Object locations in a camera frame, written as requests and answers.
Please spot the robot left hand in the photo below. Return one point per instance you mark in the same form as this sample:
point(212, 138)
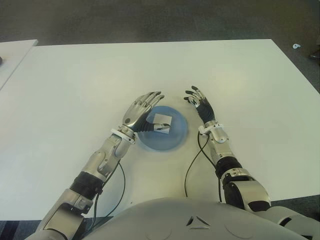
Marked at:
point(136, 112)

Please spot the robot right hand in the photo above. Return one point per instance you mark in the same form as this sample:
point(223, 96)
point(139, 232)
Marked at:
point(205, 110)

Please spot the white charger block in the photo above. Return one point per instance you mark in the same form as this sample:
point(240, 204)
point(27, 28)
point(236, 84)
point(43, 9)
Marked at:
point(162, 118)

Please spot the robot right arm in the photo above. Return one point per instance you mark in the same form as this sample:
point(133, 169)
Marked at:
point(250, 180)

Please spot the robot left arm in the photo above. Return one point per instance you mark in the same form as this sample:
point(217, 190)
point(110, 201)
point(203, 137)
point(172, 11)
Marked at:
point(105, 157)

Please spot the blue round plate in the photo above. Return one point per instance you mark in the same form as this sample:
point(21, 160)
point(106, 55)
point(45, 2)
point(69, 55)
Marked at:
point(175, 136)

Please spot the small white floor object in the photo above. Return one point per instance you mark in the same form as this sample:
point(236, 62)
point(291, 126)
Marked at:
point(296, 46)

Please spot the grey robot torso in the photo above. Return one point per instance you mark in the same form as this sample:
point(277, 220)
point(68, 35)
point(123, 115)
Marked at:
point(175, 220)

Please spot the white side table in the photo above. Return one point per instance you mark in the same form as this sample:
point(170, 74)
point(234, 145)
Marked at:
point(12, 50)

